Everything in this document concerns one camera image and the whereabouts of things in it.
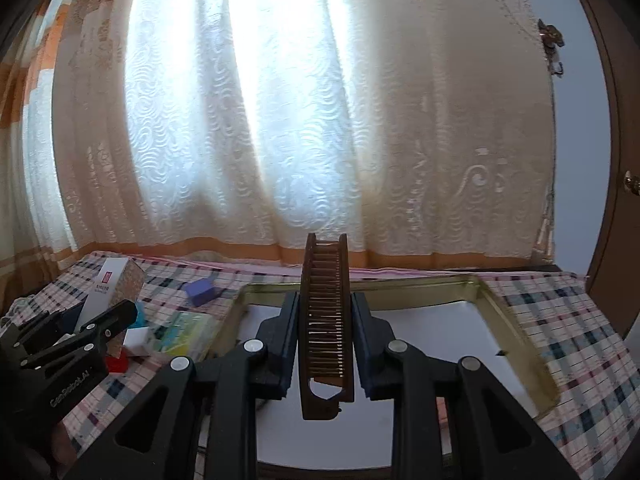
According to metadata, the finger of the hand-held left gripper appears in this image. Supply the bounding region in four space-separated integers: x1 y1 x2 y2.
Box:
20 301 138 376
0 302 85 356

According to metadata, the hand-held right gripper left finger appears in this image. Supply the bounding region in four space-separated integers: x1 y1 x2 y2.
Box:
62 292 301 480

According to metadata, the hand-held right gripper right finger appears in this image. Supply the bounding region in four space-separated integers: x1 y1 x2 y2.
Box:
352 292 581 480

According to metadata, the tall white patterned box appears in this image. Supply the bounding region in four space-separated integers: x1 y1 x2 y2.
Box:
75 256 147 333

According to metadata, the brown wooden comb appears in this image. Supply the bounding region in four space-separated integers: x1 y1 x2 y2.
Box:
298 232 357 421

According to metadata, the gold-rimmed white tray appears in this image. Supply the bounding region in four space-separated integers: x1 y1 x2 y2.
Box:
197 274 562 480

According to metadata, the person's left hand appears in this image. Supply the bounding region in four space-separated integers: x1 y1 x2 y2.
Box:
50 422 81 467

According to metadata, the small white box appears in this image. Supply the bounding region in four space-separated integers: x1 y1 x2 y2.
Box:
122 327 153 356

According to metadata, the green and yellow card pack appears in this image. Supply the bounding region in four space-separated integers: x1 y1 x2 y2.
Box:
152 310 221 361

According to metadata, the small purple box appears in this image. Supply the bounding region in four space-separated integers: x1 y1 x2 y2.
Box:
185 276 226 307

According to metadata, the orange and white curtain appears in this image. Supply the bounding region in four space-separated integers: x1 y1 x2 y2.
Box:
0 0 136 311

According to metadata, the plaid cloth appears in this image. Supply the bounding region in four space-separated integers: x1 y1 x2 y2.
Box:
0 250 640 480

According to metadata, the cream patterned curtain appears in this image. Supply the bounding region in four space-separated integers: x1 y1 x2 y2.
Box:
50 0 558 268

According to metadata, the brown wooden door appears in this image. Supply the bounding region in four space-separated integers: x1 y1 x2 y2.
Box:
560 0 640 311

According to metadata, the brass wall hook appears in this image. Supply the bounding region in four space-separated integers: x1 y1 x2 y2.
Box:
537 19 566 78

